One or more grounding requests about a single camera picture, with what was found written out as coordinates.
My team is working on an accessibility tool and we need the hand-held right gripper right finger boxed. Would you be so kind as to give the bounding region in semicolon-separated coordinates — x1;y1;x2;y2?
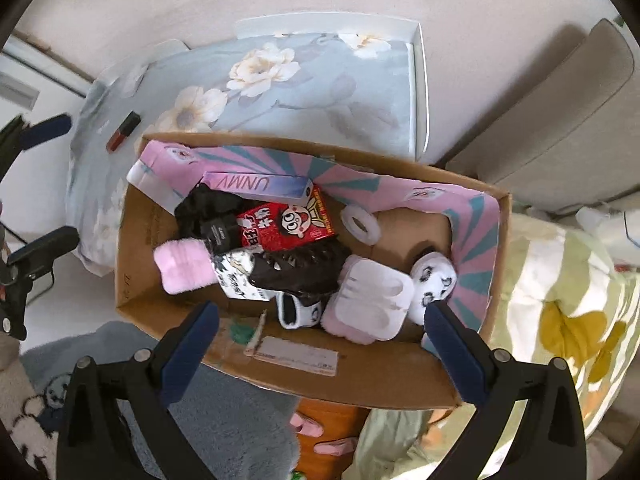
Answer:
424;299;587;480

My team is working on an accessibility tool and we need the red lipstick tube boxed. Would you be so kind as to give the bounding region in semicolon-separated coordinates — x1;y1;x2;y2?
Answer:
106;111;141;152

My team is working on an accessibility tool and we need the white wall fixture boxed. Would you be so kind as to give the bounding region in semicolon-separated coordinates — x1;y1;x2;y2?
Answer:
0;72;41;107

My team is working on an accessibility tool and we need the pink floor slipper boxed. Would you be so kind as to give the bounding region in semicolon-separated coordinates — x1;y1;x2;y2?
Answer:
289;411;324;436
314;437;360;457

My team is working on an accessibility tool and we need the grey blue plush rug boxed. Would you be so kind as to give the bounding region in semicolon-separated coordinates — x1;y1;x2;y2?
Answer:
0;320;301;480

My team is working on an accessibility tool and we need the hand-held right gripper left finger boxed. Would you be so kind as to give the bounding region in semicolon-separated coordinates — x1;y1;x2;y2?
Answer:
56;301;221;480

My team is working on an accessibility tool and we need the long pink box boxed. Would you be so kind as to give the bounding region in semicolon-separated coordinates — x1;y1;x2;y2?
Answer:
202;171;314;207

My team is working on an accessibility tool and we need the red snack packet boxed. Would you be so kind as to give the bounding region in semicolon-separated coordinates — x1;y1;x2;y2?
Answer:
236;187;337;253

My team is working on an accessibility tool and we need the black and white patterned packet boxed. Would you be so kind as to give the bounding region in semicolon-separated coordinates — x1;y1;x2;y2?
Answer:
214;249;273;302

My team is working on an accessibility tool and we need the white panda sock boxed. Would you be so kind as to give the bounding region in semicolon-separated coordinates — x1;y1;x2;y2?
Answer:
407;251;459;326

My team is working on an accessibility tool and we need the pink fluffy slipper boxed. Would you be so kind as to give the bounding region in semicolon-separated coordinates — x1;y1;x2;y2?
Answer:
152;238;217;296
320;254;417;347

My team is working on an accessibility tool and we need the green yellow floral blanket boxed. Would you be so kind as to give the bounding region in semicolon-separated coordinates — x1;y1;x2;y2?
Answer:
345;200;640;480

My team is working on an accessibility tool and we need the small panda sock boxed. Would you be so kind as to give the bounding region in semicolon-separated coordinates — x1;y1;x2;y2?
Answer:
276;291;329;330

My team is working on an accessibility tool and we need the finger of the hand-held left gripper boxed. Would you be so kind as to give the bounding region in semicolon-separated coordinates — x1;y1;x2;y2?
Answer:
19;113;72;152
6;226;81;282

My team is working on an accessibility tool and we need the grey sofa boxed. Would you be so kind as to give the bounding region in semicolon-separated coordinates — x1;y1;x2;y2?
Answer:
445;19;640;211

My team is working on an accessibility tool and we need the cardboard box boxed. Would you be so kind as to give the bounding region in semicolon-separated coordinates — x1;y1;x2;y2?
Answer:
114;132;513;411

